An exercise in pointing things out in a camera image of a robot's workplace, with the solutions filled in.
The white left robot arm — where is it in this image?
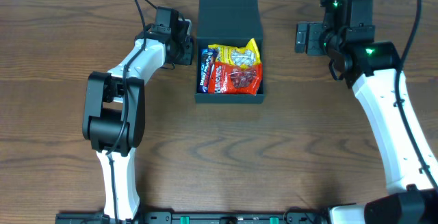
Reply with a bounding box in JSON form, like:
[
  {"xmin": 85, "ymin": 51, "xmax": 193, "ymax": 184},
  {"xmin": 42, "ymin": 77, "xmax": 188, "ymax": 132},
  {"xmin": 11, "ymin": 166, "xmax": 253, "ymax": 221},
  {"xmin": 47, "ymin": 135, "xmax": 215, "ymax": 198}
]
[{"xmin": 82, "ymin": 21, "xmax": 193, "ymax": 223}]

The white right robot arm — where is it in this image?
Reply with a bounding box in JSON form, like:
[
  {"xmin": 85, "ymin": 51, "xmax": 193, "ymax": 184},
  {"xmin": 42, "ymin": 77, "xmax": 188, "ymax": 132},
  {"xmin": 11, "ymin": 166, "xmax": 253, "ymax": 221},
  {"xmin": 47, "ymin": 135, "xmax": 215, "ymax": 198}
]
[{"xmin": 295, "ymin": 22, "xmax": 437, "ymax": 223}]

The red snack bag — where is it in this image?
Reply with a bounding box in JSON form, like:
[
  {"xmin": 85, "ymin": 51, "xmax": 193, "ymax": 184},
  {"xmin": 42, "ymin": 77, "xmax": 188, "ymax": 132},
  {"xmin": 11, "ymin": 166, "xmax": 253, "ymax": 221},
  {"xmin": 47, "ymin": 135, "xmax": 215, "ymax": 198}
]
[{"xmin": 208, "ymin": 62, "xmax": 263, "ymax": 95}]

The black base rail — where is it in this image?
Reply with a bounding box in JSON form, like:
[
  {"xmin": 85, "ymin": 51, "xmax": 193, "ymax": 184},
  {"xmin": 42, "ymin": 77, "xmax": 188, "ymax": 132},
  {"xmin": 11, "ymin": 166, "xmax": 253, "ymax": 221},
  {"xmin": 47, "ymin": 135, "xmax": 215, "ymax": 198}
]
[{"xmin": 55, "ymin": 211, "xmax": 331, "ymax": 224}]

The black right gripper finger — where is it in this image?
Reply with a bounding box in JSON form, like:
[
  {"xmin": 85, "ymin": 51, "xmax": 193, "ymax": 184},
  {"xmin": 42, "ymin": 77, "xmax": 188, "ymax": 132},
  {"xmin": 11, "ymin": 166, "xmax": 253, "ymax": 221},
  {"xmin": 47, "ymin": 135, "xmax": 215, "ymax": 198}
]
[
  {"xmin": 295, "ymin": 22, "xmax": 307, "ymax": 53},
  {"xmin": 306, "ymin": 23, "xmax": 325, "ymax": 55}
]

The yellow snack bag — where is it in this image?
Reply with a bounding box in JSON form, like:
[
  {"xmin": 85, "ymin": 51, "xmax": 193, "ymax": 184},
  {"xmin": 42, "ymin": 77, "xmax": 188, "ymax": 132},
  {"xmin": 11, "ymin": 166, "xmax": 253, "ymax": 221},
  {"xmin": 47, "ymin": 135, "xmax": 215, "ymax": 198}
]
[{"xmin": 208, "ymin": 38, "xmax": 261, "ymax": 69}]

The Dairy Milk chocolate bar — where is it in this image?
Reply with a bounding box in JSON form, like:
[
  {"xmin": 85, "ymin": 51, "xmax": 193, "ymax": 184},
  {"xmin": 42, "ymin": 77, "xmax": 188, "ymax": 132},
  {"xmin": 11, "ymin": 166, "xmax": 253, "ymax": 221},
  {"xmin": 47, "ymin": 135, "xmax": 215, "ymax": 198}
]
[{"xmin": 198, "ymin": 48, "xmax": 218, "ymax": 93}]

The black open gift box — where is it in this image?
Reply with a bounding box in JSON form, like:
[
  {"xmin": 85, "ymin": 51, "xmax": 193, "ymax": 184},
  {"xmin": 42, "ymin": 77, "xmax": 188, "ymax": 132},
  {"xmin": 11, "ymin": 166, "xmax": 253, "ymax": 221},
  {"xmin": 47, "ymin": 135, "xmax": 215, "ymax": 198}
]
[{"xmin": 196, "ymin": 0, "xmax": 263, "ymax": 83}]

